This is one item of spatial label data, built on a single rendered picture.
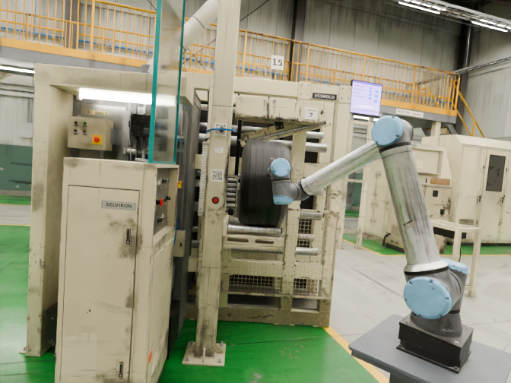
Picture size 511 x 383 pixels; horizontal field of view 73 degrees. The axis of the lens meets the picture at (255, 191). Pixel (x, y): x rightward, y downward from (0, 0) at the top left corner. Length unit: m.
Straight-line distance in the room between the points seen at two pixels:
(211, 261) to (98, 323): 0.82
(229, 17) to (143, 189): 1.27
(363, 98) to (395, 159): 4.92
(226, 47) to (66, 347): 1.82
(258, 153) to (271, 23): 10.81
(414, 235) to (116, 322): 1.30
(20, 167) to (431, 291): 11.09
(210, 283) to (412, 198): 1.44
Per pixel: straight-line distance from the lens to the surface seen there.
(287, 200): 1.63
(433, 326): 1.57
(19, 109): 11.76
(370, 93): 6.35
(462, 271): 1.54
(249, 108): 2.49
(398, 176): 1.36
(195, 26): 2.68
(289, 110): 2.51
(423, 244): 1.36
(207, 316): 2.41
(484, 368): 1.70
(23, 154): 11.60
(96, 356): 1.86
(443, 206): 7.01
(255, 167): 2.01
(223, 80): 2.26
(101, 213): 1.65
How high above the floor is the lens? 1.28
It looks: 4 degrees down
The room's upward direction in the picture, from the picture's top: 4 degrees clockwise
